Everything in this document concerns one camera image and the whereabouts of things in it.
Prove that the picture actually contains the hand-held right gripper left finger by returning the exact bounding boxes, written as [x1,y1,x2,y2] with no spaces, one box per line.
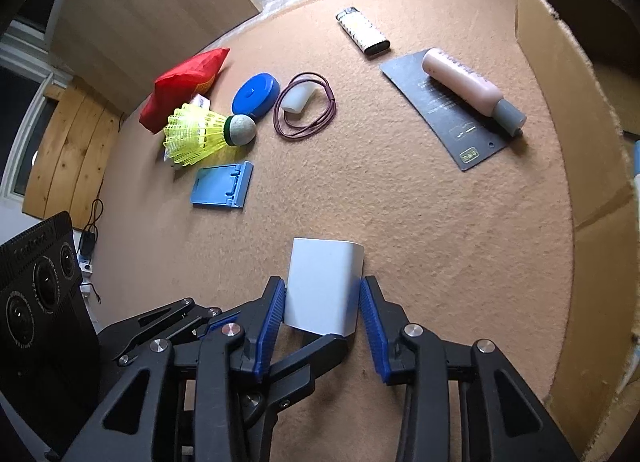
[62,276,287,462]

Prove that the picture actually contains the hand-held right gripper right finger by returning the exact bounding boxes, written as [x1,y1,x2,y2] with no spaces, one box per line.
[359,276,583,462]

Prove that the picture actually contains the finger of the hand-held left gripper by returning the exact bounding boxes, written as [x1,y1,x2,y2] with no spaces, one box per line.
[235,333,350,448]
[97,297,258,368]

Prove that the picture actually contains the white rectangular box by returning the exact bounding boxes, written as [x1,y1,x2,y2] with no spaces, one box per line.
[282,237,366,338]

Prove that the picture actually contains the blue phone stand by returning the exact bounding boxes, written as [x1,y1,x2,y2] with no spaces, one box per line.
[191,160,254,209]

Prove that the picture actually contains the yellow shuttlecock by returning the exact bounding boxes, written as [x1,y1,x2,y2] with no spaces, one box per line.
[162,103,258,169]

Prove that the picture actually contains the purple cord loop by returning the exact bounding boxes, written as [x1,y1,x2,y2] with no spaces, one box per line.
[272,72,337,141]

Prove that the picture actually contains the white translucent small case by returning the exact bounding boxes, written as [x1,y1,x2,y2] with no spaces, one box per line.
[280,83,317,114]

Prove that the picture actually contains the blue round case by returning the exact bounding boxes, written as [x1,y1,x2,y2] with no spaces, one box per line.
[231,72,281,119]

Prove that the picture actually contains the dark card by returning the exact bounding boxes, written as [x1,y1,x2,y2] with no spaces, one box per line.
[379,48,523,173]

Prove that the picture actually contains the red snack bag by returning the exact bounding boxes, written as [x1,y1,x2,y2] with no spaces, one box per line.
[139,48,231,135]

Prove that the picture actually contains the pink bottle with grey cap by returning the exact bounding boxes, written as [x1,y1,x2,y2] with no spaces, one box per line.
[422,48,527,137]

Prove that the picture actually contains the cardboard box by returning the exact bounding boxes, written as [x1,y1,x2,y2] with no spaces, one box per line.
[514,0,640,462]

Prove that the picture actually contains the white patterned lighter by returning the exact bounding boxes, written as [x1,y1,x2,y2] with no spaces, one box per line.
[336,8,391,59]

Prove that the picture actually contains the white socket strip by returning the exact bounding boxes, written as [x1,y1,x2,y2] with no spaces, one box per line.
[77,262,103,304]

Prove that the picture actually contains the wooden plank panel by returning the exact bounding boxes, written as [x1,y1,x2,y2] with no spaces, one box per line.
[22,77,126,230]

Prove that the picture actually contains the light wooden cabinet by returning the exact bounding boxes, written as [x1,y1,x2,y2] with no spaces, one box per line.
[47,0,264,115]

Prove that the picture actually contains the black charger with cable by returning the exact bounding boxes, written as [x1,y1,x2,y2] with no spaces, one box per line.
[75,197,103,263]

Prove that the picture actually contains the white window frame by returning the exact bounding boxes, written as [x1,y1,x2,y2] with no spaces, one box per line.
[0,17,71,203]

